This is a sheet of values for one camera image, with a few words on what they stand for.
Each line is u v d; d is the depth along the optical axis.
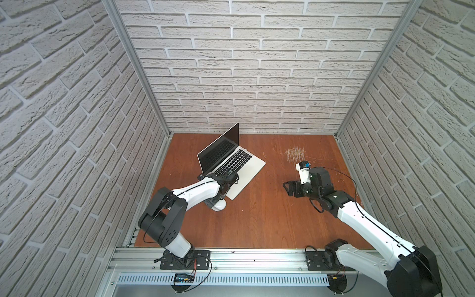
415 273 0.38
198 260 0.74
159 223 0.44
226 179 0.72
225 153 1.09
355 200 0.56
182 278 0.72
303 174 0.72
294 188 0.73
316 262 0.74
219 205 0.87
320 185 0.62
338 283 0.69
